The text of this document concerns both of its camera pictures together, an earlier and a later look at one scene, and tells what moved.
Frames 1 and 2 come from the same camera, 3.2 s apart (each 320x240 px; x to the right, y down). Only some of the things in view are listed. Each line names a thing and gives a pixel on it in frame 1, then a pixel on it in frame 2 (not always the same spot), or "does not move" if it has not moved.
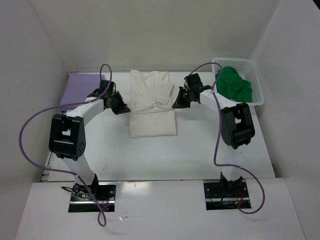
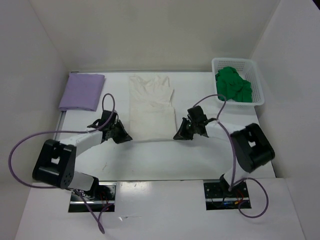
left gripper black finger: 119,106 → 119,134
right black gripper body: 190,91 → 194,124
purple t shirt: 78,87 does not move
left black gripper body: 111,96 → 110,128
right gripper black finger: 183,99 → 185,131
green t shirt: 231,85 does not move
